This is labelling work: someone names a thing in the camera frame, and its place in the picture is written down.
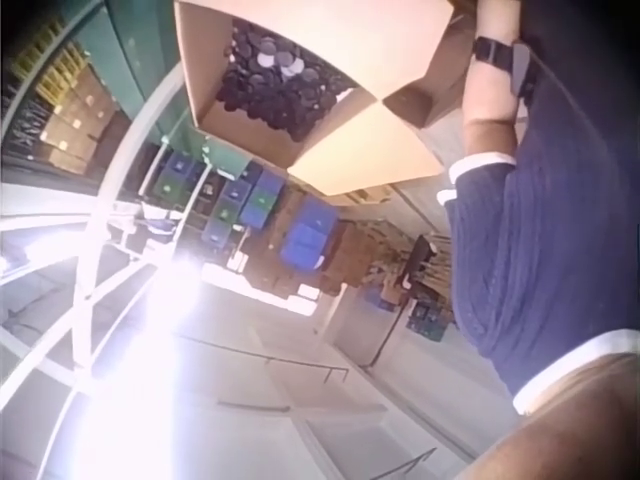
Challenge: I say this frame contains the person's left hand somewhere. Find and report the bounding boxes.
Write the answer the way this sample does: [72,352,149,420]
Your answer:
[473,0,524,44]

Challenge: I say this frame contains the black wrist band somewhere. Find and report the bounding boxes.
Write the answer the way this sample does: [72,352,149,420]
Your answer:
[471,35,540,99]

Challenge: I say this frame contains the open cardboard box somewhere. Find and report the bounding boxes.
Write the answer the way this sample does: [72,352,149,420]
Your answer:
[172,0,477,199]

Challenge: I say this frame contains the pile of black round caps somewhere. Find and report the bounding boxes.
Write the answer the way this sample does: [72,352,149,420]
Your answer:
[216,17,359,144]

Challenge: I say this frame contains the wooden pallet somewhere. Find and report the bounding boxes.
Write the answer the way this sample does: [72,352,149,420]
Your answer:
[327,183,397,207]

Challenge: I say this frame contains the rack of wooden pallets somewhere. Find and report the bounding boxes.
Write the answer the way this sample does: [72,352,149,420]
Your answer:
[403,232,455,345]

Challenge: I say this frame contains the stack of blue crates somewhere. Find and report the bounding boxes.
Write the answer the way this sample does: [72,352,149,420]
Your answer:
[149,149,342,274]

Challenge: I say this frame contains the green metal shelf rack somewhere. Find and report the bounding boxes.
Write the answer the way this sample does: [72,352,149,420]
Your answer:
[78,0,254,182]

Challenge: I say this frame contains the stack of brown cartons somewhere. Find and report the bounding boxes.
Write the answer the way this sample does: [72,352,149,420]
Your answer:
[29,74,129,177]

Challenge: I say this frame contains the stack of yellow pallets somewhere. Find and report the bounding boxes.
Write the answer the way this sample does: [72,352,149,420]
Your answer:
[13,38,87,107]

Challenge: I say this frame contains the white metal frame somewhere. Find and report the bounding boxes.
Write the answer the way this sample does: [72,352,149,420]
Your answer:
[0,63,211,480]

